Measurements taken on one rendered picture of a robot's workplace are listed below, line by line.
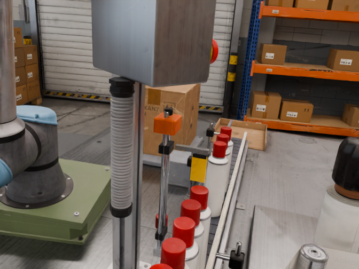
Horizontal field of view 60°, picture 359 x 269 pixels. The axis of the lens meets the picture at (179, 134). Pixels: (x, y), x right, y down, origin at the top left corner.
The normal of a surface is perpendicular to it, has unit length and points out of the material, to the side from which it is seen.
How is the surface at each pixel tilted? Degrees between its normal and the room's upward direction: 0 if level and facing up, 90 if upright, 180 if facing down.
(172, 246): 3
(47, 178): 76
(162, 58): 90
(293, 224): 0
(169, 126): 90
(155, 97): 90
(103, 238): 0
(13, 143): 97
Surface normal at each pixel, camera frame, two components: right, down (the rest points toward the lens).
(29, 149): 0.98, -0.10
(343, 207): -0.65, 0.26
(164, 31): 0.63, 0.30
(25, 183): 0.10, 0.11
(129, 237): -0.28, 0.31
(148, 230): 0.07, -0.94
